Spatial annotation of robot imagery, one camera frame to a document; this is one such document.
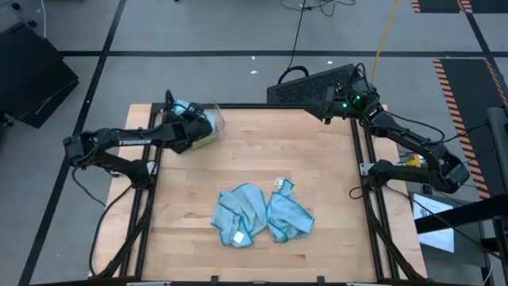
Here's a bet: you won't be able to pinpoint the black diagonal beam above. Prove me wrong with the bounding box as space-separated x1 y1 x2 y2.
414 193 508 235

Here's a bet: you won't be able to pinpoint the tangled thin black cable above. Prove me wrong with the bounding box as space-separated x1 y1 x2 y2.
280 0 357 17

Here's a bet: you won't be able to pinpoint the small black cable loop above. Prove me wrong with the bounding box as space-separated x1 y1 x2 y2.
348 185 376 202

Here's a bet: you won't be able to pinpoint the thin black floor cable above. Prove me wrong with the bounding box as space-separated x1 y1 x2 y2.
384 184 497 263

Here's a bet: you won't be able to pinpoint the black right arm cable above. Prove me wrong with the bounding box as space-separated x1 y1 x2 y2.
379 110 448 146

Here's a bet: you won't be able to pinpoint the thick black cable loop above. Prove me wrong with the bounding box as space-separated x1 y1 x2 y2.
276 64 310 85

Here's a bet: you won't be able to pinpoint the thin black hanging cable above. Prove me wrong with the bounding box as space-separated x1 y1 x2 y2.
286 0 307 71

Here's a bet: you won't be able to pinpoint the thin black taut cable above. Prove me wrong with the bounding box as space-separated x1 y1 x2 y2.
443 121 491 144

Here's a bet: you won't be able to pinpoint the black base cable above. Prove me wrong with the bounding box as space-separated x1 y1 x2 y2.
87 183 136 278

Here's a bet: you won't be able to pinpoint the clear plastic bin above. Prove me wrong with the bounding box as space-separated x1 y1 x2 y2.
157 102 226 151

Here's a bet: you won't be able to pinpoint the black table edge rail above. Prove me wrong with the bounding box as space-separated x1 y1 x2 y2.
31 277 477 286
150 102 368 111

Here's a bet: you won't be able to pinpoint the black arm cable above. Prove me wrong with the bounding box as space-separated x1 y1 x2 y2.
379 110 448 146
168 101 203 120

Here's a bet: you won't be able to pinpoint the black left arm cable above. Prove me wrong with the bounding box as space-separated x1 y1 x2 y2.
168 101 203 120

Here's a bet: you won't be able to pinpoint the thin black elbow cable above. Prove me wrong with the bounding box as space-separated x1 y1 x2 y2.
70 165 107 207

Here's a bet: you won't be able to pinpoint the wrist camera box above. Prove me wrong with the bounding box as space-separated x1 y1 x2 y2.
344 81 378 112
173 118 202 154

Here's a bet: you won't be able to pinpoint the black stand frame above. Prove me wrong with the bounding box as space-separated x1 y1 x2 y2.
482 216 508 286

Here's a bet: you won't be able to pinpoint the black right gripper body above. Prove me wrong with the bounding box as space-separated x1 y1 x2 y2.
321 87 360 125

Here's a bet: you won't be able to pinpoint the large black floor case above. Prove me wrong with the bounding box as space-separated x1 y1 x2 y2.
0 21 80 129

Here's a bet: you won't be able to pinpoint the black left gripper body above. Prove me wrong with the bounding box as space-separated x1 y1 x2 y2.
197 114 216 149

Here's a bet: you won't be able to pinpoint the black perforated computer case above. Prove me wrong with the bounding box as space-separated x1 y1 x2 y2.
266 63 372 106

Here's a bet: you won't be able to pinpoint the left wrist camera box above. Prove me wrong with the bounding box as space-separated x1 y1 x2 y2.
173 118 202 154

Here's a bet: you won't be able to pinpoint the green microfiber towel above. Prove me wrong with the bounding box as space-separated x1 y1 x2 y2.
190 133 220 150

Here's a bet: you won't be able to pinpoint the light blue microfiber towel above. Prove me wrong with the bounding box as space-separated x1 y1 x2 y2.
210 181 268 249
265 176 317 244
172 99 218 134

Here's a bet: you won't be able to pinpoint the thin white floor cable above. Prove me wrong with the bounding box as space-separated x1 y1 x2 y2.
39 0 48 40

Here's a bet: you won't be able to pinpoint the black mat orange striped edges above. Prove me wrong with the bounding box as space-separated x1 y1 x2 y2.
410 0 466 14
464 0 508 14
432 57 508 200

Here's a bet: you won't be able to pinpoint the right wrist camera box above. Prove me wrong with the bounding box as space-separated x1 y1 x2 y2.
344 81 378 112

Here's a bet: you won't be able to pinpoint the black right camera cable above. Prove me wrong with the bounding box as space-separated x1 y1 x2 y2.
352 62 379 104

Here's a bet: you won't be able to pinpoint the yellow hanging strap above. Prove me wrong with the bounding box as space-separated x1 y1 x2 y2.
368 0 400 87

